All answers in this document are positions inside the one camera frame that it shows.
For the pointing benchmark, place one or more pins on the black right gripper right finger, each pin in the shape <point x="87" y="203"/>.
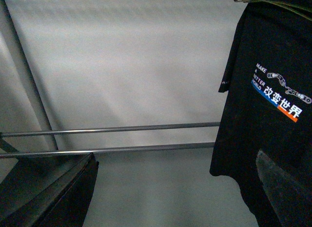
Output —
<point x="289" y="189"/>

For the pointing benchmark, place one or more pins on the grey metal clothes rack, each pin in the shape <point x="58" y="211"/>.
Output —
<point x="93" y="74"/>

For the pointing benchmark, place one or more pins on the black printed t-shirt hanging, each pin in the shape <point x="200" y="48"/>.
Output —
<point x="268" y="79"/>

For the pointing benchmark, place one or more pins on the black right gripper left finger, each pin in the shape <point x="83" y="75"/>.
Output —
<point x="46" y="192"/>

